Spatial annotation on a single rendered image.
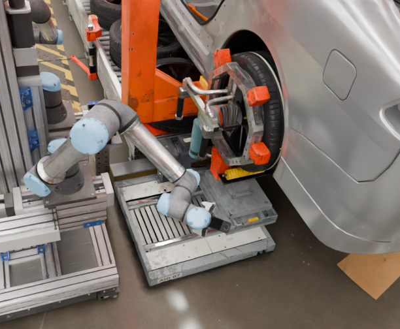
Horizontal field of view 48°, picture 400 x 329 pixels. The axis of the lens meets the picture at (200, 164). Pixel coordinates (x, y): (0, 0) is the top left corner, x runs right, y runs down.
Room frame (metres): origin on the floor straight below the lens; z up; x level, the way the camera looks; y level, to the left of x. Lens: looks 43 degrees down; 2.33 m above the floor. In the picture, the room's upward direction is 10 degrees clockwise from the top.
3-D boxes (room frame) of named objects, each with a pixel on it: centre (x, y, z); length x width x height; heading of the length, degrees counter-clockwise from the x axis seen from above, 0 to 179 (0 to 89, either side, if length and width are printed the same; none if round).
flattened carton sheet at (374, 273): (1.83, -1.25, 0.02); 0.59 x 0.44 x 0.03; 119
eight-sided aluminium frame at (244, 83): (1.99, -0.12, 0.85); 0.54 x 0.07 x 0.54; 29
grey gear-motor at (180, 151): (2.21, 0.11, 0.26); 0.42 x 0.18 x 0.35; 119
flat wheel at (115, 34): (3.40, 0.60, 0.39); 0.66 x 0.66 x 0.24
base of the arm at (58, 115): (1.77, 0.80, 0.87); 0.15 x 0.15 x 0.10
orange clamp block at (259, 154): (1.71, -0.28, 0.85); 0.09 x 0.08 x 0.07; 29
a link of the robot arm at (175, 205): (1.08, 0.06, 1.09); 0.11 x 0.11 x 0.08; 76
